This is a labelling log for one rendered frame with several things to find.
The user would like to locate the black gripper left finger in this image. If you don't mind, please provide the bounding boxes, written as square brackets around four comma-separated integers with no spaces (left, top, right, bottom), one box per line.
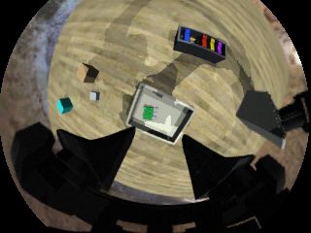
[57,125,136,191]

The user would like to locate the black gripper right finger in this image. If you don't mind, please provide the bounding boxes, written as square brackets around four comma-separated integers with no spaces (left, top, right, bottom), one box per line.
[182,133,256,201]

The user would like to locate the green fuse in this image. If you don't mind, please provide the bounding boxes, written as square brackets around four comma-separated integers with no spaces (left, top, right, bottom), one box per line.
[143,106,159,120]

